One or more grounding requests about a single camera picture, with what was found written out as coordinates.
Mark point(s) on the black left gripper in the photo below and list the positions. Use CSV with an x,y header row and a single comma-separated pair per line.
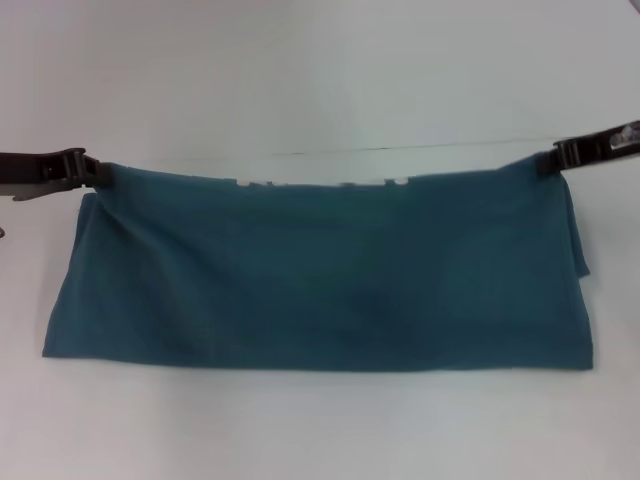
x,y
40,170

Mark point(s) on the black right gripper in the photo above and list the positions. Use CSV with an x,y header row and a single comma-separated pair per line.
x,y
595,147

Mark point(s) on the teal blue t-shirt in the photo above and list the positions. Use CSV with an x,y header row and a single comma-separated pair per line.
x,y
325,275

